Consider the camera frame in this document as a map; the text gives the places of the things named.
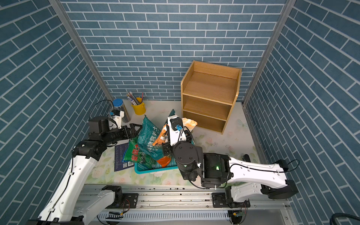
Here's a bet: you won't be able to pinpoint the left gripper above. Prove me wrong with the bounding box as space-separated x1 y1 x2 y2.
102 123 143 145

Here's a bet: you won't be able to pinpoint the teal and orange soil bag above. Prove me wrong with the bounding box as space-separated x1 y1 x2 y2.
137 115 164 161

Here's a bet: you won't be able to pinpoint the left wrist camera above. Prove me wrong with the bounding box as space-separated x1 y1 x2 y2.
109 110 125 130

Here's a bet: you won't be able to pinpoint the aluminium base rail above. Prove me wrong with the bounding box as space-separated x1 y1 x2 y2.
73 185 297 225

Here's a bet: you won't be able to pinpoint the dark blue book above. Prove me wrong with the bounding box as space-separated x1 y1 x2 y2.
114 143 135 172

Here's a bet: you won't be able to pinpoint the dark green soil bag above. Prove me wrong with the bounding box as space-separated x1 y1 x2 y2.
164 109 175 125

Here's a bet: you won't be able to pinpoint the yellow pen cup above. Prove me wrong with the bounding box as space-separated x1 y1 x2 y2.
131 97 146 115

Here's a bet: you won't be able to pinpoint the small green red-lettered soil bag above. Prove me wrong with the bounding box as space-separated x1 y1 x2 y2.
123 137 157 169

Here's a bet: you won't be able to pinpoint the teal plastic basket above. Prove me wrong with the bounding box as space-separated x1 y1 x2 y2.
135 155 177 174

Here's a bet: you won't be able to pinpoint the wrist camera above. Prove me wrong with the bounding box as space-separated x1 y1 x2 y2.
167 115 187 146
109 110 125 130

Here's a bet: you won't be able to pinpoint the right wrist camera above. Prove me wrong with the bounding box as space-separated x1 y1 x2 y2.
167 115 187 146

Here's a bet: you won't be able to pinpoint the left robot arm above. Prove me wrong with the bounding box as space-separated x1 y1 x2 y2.
26 116 142 225

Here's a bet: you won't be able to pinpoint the shiny metal cylinder blue lid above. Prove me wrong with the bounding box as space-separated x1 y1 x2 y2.
112 99 130 123

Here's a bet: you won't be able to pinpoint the orange white fertilizer bag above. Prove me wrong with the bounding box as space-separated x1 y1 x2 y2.
153 115 198 147

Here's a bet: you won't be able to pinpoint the pens in cup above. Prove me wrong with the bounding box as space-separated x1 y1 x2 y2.
127 92 143 106

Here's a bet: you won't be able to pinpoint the wooden three-tier shelf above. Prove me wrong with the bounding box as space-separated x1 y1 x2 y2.
181 61 242 134

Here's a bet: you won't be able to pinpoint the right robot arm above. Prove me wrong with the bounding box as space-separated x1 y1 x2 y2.
162 141 299 208

